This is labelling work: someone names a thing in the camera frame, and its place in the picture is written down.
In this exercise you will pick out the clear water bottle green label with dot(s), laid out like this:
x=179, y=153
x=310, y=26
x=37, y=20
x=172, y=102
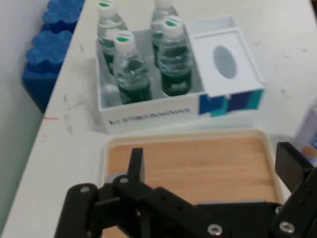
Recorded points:
x=131, y=74
x=161, y=15
x=174, y=64
x=109, y=24

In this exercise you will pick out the white cardboard box blue print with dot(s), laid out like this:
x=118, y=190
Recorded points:
x=148, y=114

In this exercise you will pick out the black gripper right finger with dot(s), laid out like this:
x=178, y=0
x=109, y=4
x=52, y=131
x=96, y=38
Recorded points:
x=289, y=163

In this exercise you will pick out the blue and white drink can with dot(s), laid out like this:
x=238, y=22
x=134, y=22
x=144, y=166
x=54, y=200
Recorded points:
x=309, y=129

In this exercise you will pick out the wooden tray with cream rim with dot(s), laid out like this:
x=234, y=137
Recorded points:
x=198, y=168

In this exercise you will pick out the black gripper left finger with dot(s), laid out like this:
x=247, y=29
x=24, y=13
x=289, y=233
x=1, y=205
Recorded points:
x=135, y=166

